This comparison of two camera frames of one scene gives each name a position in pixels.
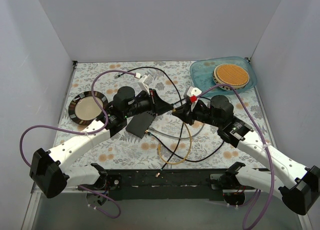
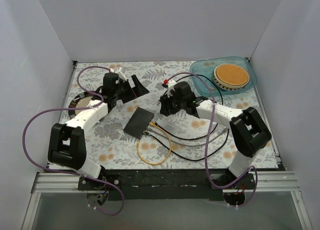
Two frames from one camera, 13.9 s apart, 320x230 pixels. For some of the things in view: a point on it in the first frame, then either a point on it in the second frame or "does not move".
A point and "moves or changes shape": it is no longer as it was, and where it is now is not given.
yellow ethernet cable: x=174 y=110 → x=167 y=154
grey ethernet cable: x=177 y=137 → x=185 y=144
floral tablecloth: x=158 y=117 does not move
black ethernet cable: x=155 y=137 moves or changes shape
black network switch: x=140 y=123 does not move
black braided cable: x=179 y=144 → x=217 y=123
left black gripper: x=153 y=101 → x=128 y=91
